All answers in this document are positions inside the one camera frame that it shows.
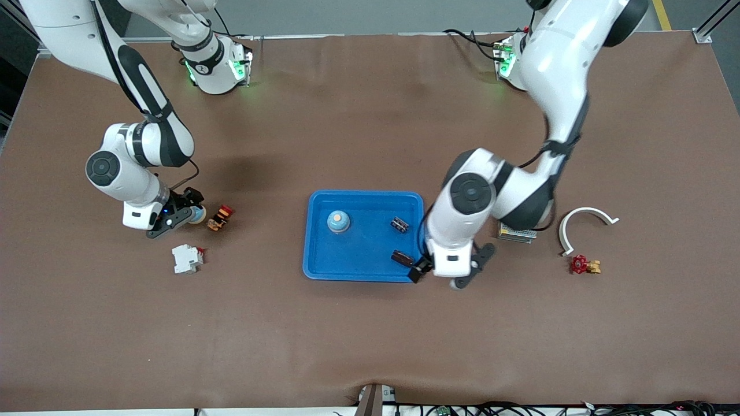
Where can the white curved plastic bracket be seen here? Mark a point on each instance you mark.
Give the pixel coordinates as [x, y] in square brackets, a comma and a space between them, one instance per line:
[587, 210]

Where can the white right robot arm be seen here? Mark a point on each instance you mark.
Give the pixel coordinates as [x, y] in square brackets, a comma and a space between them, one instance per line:
[124, 179]

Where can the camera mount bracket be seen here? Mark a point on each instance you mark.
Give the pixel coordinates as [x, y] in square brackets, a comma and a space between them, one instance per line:
[373, 401]

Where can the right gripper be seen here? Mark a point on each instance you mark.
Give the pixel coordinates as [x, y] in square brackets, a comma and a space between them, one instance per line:
[184, 200]

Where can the brown table mat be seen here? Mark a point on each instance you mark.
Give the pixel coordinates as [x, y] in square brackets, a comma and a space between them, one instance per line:
[370, 323]

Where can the small dark electrolytic capacitor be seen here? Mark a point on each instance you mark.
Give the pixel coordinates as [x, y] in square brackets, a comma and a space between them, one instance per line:
[399, 225]

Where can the aluminium frame profile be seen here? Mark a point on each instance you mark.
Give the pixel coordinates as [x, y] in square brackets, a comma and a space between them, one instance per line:
[720, 16]
[26, 17]

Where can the blue desk bell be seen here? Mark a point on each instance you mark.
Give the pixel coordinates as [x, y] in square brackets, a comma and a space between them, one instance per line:
[338, 221]
[199, 217]

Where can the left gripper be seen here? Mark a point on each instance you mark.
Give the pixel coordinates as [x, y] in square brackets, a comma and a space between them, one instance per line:
[418, 268]

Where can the metal mesh power supply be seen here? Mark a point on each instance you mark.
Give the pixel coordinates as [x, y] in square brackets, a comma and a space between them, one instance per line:
[517, 234]

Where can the large dark electrolytic capacitor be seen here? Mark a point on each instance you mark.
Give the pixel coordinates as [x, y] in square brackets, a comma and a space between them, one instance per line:
[400, 258]

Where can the blue plastic tray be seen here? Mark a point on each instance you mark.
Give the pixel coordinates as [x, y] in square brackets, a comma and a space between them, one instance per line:
[364, 260]

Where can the red yellow push button switch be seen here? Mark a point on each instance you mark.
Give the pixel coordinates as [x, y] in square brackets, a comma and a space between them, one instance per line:
[219, 218]

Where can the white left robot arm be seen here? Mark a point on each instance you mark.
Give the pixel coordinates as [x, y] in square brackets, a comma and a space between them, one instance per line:
[555, 58]

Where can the white circuit breaker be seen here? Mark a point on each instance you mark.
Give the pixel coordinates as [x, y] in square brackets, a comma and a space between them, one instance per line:
[186, 259]

